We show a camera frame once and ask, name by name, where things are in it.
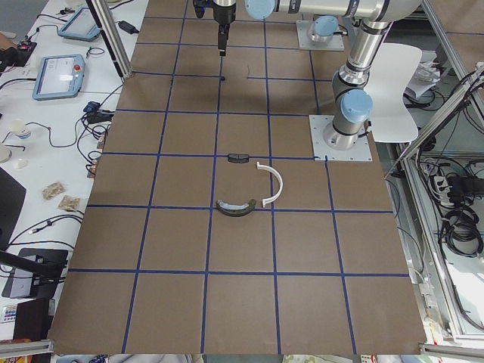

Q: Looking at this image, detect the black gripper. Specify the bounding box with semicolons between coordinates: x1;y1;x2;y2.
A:
193;0;237;57

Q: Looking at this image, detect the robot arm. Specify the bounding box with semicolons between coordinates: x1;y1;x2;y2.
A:
244;1;420;151
307;15;339;43

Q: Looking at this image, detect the black power adapter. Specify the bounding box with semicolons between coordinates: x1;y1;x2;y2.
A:
118;20;139;34

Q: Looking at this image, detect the black brake pad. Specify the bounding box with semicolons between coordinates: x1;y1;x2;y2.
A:
227;153;250;163

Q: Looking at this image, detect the white curved plastic arc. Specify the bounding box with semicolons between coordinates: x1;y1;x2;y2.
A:
256;162;284;208

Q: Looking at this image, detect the far blue teach pendant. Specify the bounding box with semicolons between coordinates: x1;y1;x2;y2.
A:
58;7;100;42

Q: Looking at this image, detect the blue teach pendant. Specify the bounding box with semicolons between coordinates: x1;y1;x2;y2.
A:
32;54;85;101
58;7;100;42

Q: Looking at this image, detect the green curved brake shoe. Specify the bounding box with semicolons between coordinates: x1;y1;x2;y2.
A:
216;199;256;217

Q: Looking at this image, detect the near blue teach pendant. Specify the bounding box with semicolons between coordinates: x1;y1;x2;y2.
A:
32;54;85;101

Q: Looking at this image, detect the white plastic chair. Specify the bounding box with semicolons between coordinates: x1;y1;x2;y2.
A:
365;42;422;143

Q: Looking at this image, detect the white paper cup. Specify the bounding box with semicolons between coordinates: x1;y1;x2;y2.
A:
8;119;32;140

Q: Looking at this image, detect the aluminium frame post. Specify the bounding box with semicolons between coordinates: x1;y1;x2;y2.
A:
86;0;132;79

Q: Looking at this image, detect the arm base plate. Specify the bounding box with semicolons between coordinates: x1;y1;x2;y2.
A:
296;17;344;51
309;115;372;162

